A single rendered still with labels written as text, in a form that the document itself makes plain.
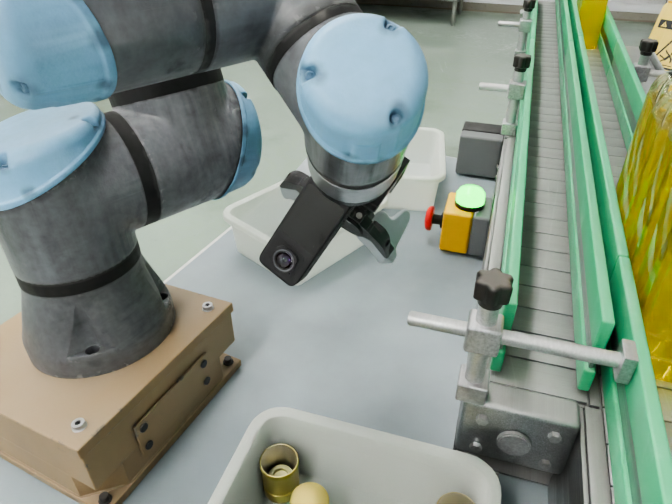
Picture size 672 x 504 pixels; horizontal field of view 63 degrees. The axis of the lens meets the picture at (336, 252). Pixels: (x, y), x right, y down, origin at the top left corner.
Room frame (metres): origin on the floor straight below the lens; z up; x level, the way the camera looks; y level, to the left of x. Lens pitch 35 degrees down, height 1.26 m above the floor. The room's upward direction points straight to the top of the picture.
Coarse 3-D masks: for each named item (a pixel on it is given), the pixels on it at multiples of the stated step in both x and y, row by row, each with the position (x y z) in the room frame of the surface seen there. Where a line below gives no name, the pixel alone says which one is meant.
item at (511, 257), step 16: (528, 48) 1.17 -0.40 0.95; (528, 80) 0.91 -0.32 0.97; (528, 96) 0.83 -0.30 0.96; (528, 112) 0.76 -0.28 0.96; (528, 128) 0.71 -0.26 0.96; (512, 176) 0.69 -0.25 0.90; (512, 192) 0.63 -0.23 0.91; (512, 208) 0.52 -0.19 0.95; (512, 224) 0.47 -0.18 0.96; (512, 240) 0.43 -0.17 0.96; (512, 256) 0.41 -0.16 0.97; (512, 272) 0.38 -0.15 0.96; (512, 304) 0.34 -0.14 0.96; (512, 320) 0.34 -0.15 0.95; (496, 368) 0.34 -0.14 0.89
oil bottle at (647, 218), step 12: (660, 156) 0.44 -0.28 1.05; (660, 168) 0.43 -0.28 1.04; (660, 180) 0.42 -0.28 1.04; (648, 192) 0.44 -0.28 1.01; (660, 192) 0.41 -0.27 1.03; (648, 204) 0.43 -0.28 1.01; (660, 204) 0.40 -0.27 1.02; (648, 216) 0.41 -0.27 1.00; (636, 228) 0.44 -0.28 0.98; (648, 228) 0.40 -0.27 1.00; (636, 240) 0.42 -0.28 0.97; (648, 240) 0.40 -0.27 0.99; (636, 252) 0.41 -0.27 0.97; (636, 264) 0.40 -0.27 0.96
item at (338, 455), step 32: (256, 416) 0.33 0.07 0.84; (288, 416) 0.33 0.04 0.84; (320, 416) 0.33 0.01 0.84; (256, 448) 0.30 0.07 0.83; (320, 448) 0.32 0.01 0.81; (352, 448) 0.31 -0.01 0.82; (384, 448) 0.30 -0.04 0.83; (416, 448) 0.29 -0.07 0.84; (224, 480) 0.26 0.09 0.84; (256, 480) 0.29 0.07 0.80; (320, 480) 0.31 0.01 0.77; (352, 480) 0.30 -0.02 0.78; (384, 480) 0.30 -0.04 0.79; (416, 480) 0.29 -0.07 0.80; (448, 480) 0.28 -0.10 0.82; (480, 480) 0.27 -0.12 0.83
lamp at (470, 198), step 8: (464, 192) 0.73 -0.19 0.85; (472, 192) 0.73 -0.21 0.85; (480, 192) 0.73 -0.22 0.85; (456, 200) 0.74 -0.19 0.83; (464, 200) 0.72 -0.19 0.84; (472, 200) 0.72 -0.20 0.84; (480, 200) 0.72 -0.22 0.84; (464, 208) 0.72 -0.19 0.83; (472, 208) 0.72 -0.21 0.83; (480, 208) 0.72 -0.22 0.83
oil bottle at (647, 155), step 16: (656, 112) 0.49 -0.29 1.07; (656, 128) 0.47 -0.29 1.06; (640, 144) 0.50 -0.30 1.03; (656, 144) 0.46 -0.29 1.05; (640, 160) 0.49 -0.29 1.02; (656, 160) 0.46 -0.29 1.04; (640, 176) 0.47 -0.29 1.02; (624, 192) 0.50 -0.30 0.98; (640, 192) 0.46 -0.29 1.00; (624, 208) 0.48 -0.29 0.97; (624, 224) 0.47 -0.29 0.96
